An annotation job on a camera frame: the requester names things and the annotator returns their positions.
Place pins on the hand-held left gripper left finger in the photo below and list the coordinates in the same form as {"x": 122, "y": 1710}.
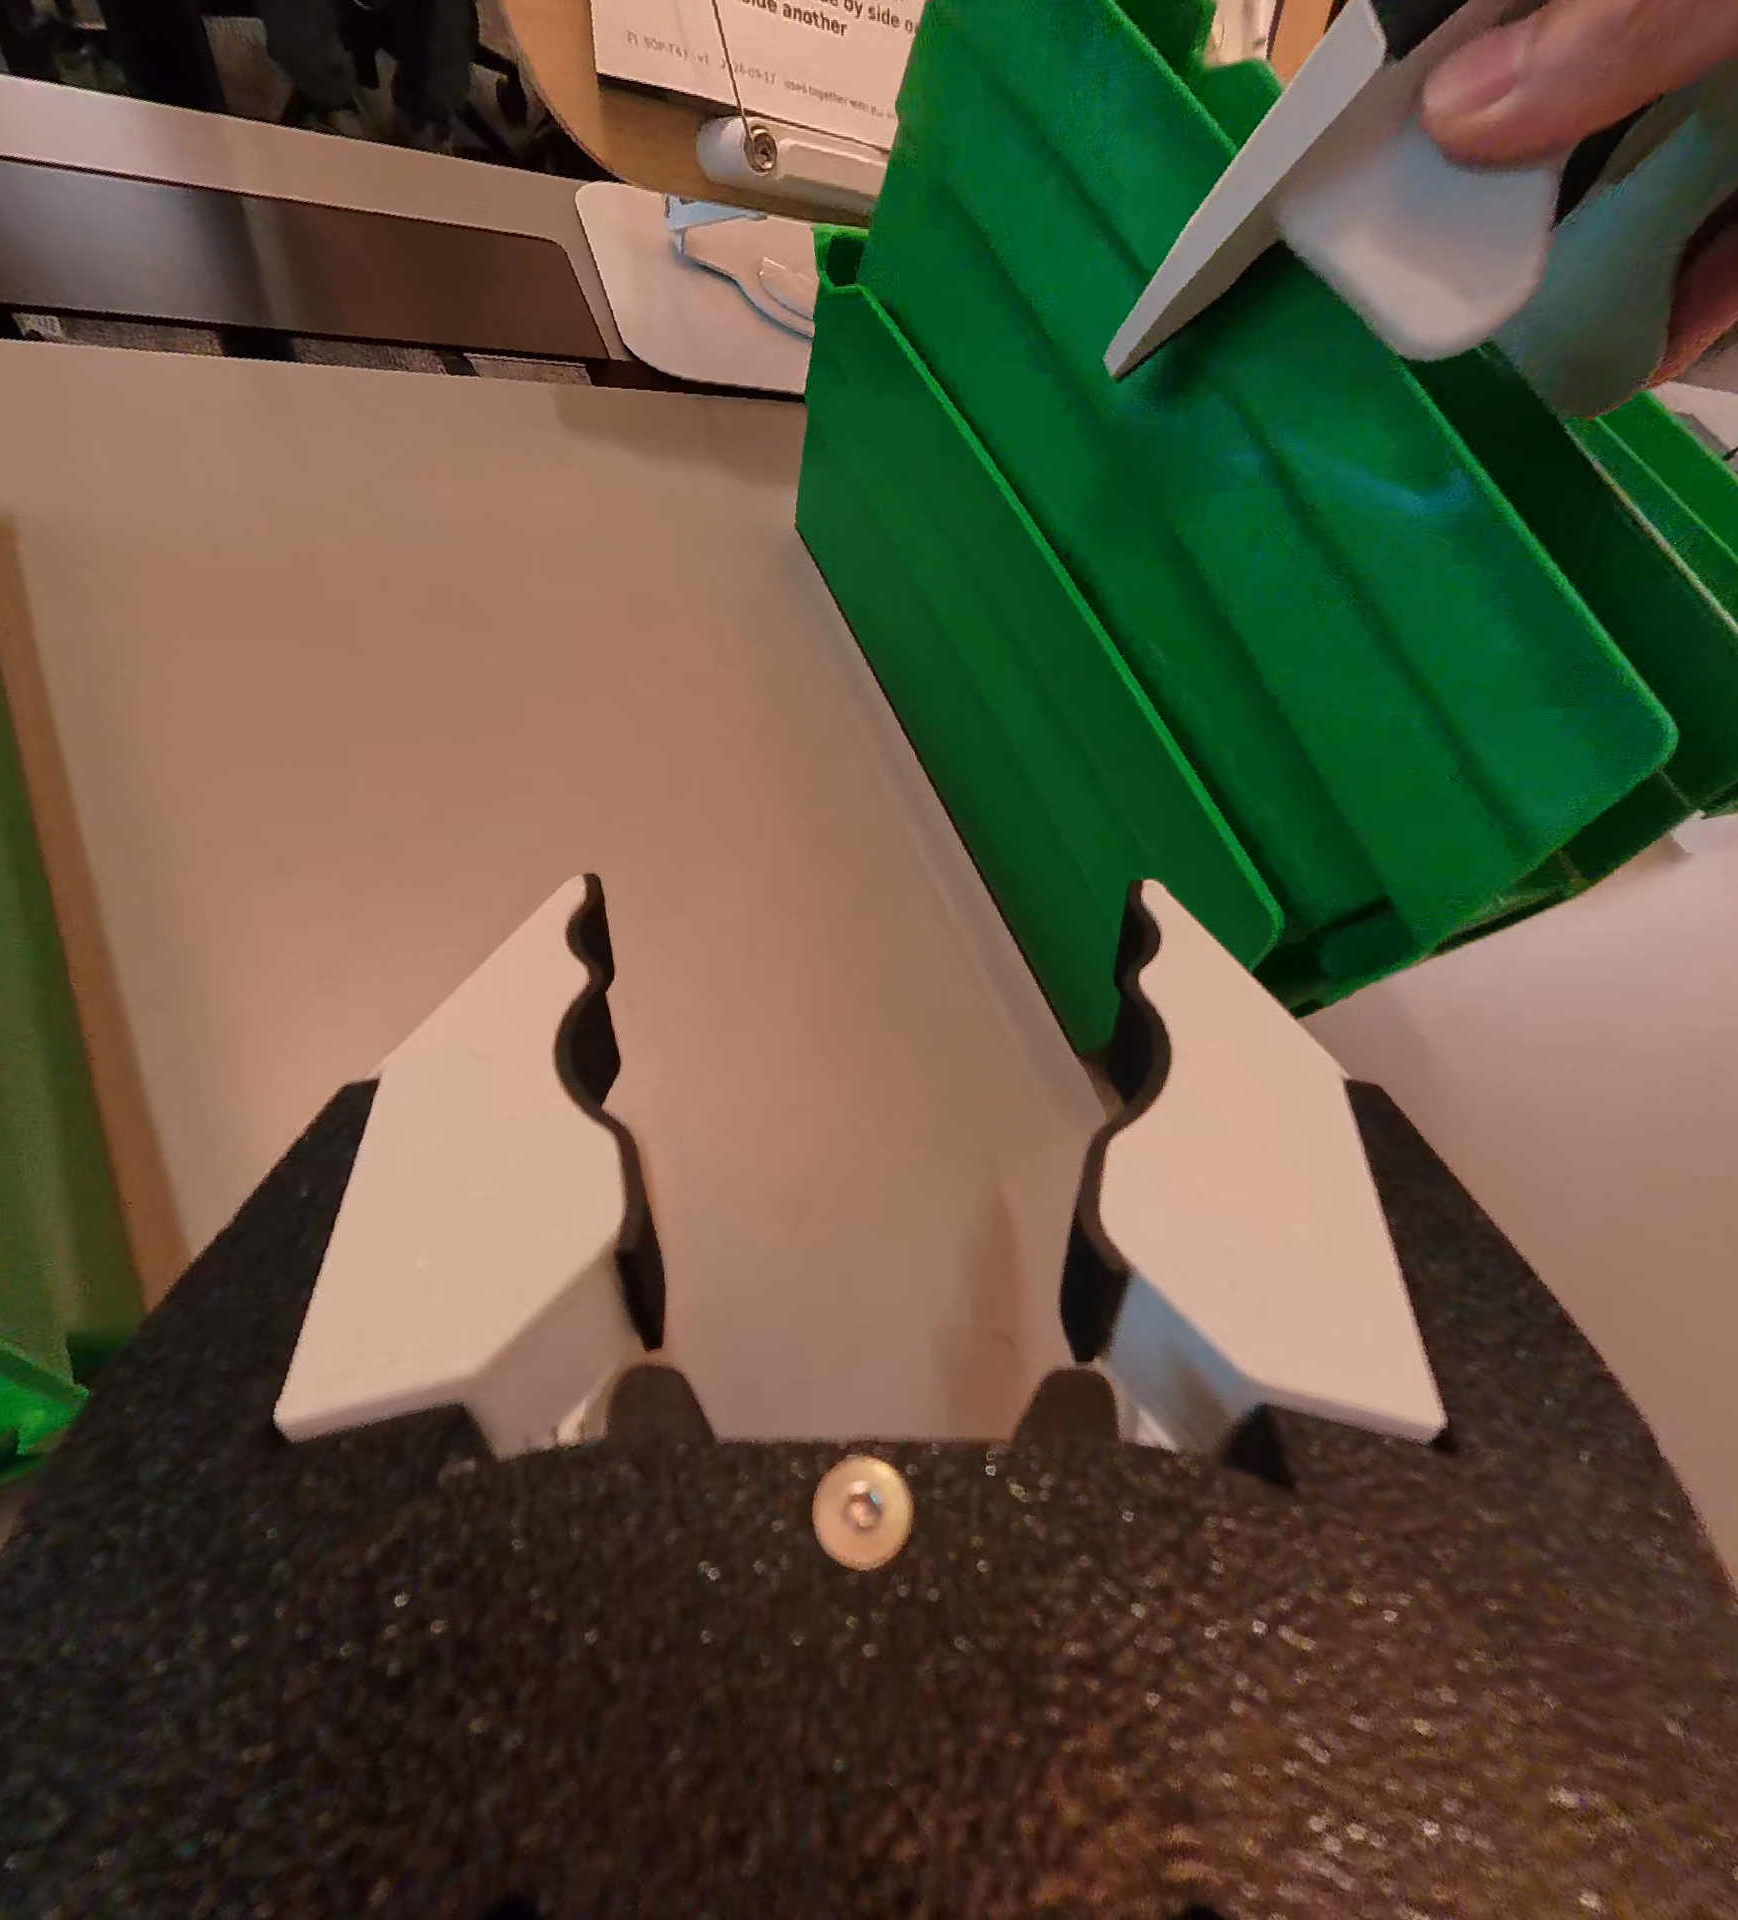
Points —
{"x": 464, "y": 1231}

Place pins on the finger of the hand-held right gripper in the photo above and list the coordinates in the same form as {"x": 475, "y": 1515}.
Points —
{"x": 1261, "y": 193}

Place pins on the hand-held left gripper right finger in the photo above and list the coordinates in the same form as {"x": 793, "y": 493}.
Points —
{"x": 1261, "y": 1231}

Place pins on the grey desk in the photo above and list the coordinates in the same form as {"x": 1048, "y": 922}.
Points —
{"x": 437, "y": 677}

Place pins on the person's right hand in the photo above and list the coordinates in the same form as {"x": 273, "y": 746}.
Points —
{"x": 1559, "y": 73}

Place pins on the printed instruction sheet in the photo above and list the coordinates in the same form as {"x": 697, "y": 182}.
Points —
{"x": 750, "y": 46}

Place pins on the white clipboard stand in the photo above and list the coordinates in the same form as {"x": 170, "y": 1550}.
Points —
{"x": 643, "y": 285}

